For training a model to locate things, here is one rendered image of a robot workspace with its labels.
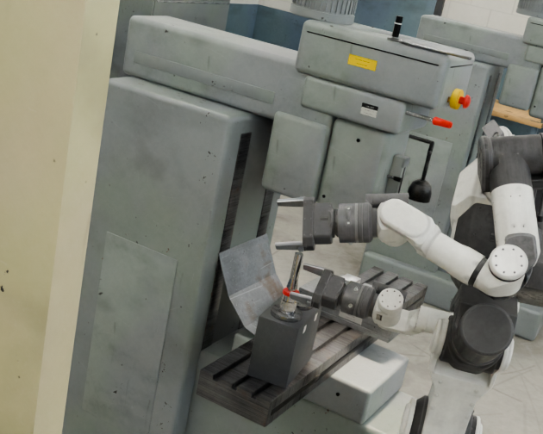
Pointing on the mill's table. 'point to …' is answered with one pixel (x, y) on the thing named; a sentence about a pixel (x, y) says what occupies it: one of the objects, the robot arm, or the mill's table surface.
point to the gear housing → (361, 106)
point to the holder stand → (283, 344)
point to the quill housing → (358, 162)
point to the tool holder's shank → (295, 272)
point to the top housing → (383, 63)
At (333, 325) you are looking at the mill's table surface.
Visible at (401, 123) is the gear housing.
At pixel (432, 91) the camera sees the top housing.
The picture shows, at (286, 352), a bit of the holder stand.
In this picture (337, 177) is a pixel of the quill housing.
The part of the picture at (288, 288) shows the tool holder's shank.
